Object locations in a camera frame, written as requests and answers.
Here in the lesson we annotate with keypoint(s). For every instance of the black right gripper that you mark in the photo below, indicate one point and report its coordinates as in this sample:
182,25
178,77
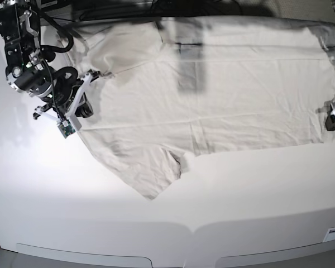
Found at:
66,84

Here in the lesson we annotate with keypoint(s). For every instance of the light grey T-shirt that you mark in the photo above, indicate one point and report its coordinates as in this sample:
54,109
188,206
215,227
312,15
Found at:
200,86

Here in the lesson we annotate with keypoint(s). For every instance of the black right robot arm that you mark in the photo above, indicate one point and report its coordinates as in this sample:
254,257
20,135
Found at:
28,68

